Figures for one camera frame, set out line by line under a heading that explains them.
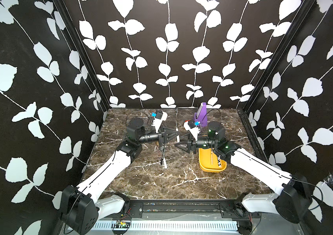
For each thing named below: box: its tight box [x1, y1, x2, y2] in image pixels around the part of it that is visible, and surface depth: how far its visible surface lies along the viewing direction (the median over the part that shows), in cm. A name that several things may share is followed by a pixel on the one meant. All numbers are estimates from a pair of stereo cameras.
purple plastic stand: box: [193, 102, 208, 127], surface depth 106 cm
